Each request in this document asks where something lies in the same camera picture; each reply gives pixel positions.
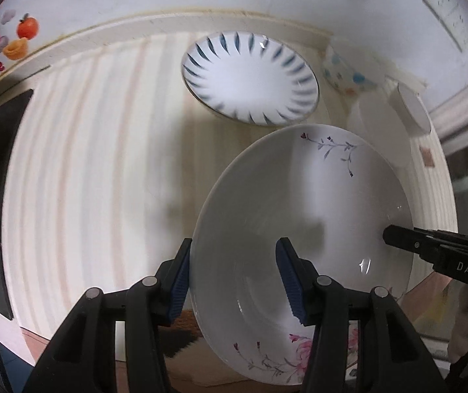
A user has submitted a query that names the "white cup with colourful dots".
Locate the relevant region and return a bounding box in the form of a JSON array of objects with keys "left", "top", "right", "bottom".
[{"left": 322, "top": 44, "right": 384, "bottom": 97}]

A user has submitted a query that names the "small white dish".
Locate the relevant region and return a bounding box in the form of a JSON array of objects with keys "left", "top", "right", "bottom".
[{"left": 388, "top": 83, "right": 432, "bottom": 137}]

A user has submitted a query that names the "striped table mat with cat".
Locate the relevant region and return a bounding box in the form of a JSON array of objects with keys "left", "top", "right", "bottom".
[{"left": 2, "top": 33, "right": 458, "bottom": 391}]

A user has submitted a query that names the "plain white bowl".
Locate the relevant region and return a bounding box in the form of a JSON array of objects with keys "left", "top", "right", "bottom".
[{"left": 346, "top": 92, "right": 411, "bottom": 168}]

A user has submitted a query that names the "white bowl blue leaf pattern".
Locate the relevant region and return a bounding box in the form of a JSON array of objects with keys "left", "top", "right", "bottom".
[{"left": 181, "top": 31, "right": 320, "bottom": 127}]

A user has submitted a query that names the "white floral plate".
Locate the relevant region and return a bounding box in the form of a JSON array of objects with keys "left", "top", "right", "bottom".
[{"left": 189, "top": 124, "right": 412, "bottom": 386}]

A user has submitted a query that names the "white wall socket panel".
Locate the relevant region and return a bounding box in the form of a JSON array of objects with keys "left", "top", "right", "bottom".
[{"left": 422, "top": 0, "right": 468, "bottom": 51}]

